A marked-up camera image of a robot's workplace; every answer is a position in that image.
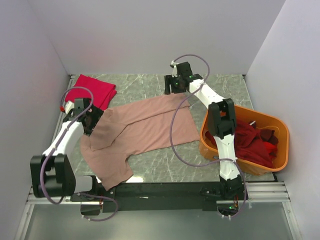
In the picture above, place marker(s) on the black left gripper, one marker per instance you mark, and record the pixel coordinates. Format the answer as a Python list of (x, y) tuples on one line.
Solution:
[(96, 114)]

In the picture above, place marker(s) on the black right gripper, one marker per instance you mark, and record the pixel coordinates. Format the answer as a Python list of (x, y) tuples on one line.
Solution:
[(168, 80)]

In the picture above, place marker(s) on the pink t shirt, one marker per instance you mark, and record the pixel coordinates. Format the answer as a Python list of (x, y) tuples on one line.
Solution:
[(135, 128)]

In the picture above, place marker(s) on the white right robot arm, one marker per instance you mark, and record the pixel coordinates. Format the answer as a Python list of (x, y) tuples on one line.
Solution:
[(221, 122)]

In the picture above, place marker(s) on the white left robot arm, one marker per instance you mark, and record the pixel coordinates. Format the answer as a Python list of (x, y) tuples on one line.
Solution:
[(51, 172)]

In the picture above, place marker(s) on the folded magenta t shirt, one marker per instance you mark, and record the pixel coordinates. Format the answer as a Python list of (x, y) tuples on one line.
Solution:
[(103, 92)]

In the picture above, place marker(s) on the dark red t shirt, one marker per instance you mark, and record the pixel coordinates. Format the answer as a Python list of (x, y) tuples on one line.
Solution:
[(249, 146)]

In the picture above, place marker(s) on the orange plastic bin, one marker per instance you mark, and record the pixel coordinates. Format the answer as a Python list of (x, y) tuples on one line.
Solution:
[(263, 121)]

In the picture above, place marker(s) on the black base beam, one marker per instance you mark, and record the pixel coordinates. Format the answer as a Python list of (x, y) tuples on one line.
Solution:
[(145, 196)]

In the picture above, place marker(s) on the bright red t shirt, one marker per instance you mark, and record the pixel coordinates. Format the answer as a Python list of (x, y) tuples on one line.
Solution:
[(271, 149)]

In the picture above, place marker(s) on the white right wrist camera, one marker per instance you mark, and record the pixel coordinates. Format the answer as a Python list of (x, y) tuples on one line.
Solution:
[(173, 65)]

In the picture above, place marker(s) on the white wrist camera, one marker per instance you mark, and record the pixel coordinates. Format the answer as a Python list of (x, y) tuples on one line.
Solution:
[(173, 65), (67, 107)]

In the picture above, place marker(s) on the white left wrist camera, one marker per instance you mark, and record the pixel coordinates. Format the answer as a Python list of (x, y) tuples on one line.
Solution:
[(67, 107)]

